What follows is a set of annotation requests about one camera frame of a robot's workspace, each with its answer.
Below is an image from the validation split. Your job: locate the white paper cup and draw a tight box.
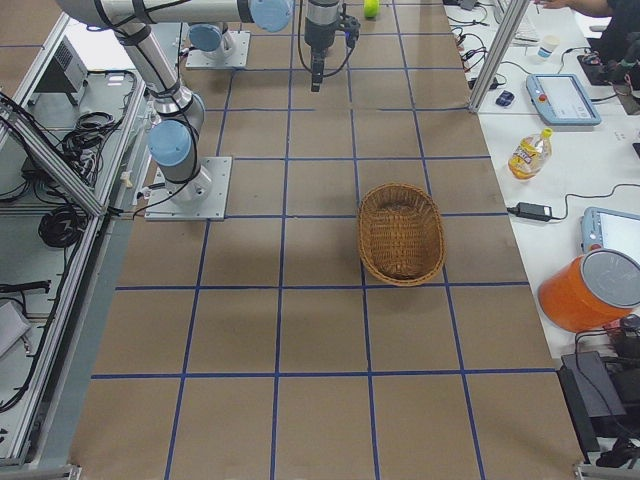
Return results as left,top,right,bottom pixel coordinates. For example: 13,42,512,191
536,35,561,61

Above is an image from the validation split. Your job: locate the grey control box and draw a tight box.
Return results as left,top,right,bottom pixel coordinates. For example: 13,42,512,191
29,36,89,106

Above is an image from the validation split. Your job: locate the small blue object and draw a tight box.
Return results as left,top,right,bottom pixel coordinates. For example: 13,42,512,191
495,90,515,107

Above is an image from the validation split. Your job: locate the green apple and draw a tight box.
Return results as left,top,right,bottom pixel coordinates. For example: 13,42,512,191
363,0,380,20

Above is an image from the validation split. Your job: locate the aluminium frame post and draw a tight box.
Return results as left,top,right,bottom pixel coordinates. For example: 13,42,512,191
468,0,529,113

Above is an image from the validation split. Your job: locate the blue teach pendant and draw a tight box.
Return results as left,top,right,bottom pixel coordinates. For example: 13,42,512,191
581,207,640,262
525,74,601,126

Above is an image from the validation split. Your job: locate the black cable bundle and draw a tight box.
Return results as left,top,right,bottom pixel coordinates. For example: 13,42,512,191
38,204,86,249

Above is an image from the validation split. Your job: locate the orange bucket with lid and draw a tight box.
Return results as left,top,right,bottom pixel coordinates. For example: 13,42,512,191
537,248,639,332

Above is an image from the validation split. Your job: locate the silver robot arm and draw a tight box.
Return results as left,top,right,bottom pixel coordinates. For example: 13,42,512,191
58,1,293,204
188,1,341,92

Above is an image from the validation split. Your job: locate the yellow drink bottle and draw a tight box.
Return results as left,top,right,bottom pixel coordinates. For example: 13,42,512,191
508,127,554,180

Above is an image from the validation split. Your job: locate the person in black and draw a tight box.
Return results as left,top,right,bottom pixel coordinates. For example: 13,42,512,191
539,0,640,91

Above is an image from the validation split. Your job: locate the woven wicker basket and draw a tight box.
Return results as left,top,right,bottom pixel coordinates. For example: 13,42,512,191
357,183,446,287

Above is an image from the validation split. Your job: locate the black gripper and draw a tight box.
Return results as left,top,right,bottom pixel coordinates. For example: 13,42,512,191
305,0,335,92

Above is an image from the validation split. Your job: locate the black power adapter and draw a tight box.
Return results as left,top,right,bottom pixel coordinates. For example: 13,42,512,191
507,202,553,222

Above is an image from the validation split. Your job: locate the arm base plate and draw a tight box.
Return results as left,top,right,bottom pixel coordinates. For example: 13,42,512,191
186,30,251,70
144,157,232,221

